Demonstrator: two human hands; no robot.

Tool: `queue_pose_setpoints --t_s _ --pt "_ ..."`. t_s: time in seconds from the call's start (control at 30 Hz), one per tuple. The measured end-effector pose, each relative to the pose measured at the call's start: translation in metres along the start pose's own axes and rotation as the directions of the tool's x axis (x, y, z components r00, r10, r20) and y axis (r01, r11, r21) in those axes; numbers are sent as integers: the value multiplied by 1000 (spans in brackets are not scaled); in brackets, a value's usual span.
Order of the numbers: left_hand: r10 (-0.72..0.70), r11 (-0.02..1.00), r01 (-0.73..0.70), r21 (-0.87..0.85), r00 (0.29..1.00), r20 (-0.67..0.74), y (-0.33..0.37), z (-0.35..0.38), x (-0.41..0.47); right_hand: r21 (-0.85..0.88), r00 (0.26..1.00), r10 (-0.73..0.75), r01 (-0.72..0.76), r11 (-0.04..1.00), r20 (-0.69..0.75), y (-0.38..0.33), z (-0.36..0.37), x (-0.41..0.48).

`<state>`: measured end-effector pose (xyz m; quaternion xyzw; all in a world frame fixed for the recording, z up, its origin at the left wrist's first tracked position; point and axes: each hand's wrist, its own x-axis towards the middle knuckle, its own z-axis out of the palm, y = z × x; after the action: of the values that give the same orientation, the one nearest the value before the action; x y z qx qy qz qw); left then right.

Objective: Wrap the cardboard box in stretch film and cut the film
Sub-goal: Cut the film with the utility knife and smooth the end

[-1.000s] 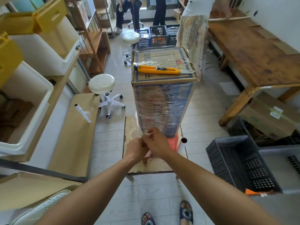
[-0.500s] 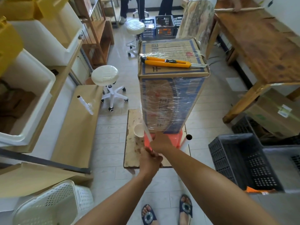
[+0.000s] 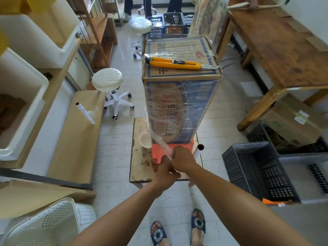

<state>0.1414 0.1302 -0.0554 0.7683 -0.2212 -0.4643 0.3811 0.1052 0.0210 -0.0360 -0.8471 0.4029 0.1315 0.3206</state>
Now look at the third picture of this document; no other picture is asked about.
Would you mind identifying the person's right hand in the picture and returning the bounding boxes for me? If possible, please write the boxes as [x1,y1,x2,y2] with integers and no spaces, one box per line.
[170,145,198,175]

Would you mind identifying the person's left hand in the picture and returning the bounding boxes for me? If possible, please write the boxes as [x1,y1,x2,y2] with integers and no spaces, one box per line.
[151,156,181,195]

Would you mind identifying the stretch film roll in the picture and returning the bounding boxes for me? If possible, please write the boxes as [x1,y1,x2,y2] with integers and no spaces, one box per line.
[193,143,205,162]

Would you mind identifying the blue printed cardboard box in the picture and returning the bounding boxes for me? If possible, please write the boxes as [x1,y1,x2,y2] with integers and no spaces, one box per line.
[141,36,223,145]

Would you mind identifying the yellow utility knife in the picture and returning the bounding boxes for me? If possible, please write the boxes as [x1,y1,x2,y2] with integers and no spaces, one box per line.
[145,56,221,71]

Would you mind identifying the person's left forearm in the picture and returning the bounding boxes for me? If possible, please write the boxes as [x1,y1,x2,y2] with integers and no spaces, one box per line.
[68,186,164,246]

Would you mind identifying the person's right forearm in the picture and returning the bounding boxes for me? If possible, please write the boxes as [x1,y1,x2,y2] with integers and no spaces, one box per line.
[184,165,314,246]

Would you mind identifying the person's left foot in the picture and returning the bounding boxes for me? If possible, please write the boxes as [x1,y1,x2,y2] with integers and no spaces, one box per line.
[150,220,168,246]

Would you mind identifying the person's foot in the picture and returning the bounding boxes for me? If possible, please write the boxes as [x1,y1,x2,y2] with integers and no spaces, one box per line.
[191,208,206,246]
[150,220,168,246]

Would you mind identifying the person's right foot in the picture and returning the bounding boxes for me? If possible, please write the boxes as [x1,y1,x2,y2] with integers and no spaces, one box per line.
[191,208,206,246]

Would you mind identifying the taped brown carton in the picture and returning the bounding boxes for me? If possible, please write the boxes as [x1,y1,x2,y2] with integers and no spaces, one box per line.
[261,93,326,146]

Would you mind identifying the pink plastic stool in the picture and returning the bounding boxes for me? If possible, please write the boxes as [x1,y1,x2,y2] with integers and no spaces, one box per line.
[151,138,195,164]

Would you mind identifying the worn white square table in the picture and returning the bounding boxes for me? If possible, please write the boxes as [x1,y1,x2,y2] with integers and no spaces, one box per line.
[129,117,203,189]

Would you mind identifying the white paper cup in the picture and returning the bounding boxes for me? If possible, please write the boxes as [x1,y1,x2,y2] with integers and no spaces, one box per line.
[140,132,153,149]

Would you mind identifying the black plastic crate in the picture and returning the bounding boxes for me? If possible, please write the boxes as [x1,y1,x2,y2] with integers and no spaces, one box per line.
[221,141,302,203]
[182,12,195,35]
[246,123,328,154]
[163,12,186,36]

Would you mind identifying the orange plastic tool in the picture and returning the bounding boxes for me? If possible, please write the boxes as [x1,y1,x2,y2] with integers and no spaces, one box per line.
[262,198,294,207]

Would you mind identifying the light wooden shelf unit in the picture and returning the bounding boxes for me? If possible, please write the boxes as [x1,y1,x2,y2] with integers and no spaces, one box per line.
[0,38,107,219]

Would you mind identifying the thin white roll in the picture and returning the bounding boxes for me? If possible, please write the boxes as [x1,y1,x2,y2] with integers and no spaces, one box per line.
[75,101,96,125]

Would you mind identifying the white perforated basket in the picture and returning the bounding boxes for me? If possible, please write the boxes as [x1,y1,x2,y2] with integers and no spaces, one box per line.
[0,197,97,246]

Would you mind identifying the blue plastic crate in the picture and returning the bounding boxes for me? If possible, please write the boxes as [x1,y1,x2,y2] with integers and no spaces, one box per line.
[147,16,164,39]

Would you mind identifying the brown wooden table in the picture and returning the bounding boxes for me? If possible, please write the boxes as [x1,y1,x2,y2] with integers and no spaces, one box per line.
[216,0,328,132]

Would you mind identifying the brown wooden ladder shelf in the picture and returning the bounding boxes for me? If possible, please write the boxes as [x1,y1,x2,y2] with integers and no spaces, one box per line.
[65,0,119,72]

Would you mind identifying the white bin yellow lid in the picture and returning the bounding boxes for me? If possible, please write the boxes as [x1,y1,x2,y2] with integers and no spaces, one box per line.
[0,0,81,69]
[0,47,49,162]

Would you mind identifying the thin floor cable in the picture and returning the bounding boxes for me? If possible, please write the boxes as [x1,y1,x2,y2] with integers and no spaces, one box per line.
[220,55,243,70]

